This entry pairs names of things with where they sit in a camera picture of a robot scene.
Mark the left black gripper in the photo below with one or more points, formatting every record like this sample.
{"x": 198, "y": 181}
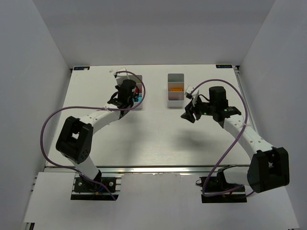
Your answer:
{"x": 131, "y": 96}

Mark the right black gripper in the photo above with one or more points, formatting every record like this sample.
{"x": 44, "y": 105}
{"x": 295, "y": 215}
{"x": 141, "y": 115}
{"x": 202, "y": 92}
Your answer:
{"x": 194, "y": 112}

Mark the yellow orange teal lego stack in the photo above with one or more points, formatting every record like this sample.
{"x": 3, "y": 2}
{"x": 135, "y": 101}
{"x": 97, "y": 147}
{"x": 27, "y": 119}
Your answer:
{"x": 176, "y": 90}

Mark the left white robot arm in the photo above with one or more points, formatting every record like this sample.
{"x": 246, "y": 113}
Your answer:
{"x": 75, "y": 139}

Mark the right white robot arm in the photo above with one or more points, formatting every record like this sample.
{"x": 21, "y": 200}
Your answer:
{"x": 269, "y": 166}

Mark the left white divided container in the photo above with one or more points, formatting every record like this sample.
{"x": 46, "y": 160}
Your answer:
{"x": 138, "y": 81}

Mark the white divided container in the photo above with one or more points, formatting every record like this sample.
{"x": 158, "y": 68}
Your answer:
{"x": 175, "y": 81}
{"x": 138, "y": 81}

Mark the right white divided container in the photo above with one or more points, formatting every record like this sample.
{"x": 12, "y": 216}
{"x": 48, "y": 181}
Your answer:
{"x": 175, "y": 81}

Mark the right blue table label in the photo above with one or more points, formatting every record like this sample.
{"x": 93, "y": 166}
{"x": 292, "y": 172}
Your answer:
{"x": 224, "y": 66}

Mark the blue table label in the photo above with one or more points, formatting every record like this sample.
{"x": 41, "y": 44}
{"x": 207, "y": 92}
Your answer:
{"x": 81, "y": 68}
{"x": 224, "y": 66}

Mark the left blue table label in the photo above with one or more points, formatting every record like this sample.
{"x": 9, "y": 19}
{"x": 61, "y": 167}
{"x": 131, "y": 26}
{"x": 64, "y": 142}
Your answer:
{"x": 81, "y": 68}

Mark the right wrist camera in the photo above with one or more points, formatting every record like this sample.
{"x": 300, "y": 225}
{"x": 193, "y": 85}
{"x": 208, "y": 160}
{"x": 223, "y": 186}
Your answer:
{"x": 192, "y": 93}

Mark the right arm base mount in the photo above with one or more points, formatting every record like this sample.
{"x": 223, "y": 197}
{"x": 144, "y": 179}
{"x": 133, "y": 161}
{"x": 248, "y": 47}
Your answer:
{"x": 226, "y": 193}

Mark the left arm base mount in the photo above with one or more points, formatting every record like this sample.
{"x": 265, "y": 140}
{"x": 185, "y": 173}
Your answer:
{"x": 84, "y": 190}

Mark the aluminium rail frame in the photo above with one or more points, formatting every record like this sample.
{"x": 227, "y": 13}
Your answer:
{"x": 157, "y": 169}

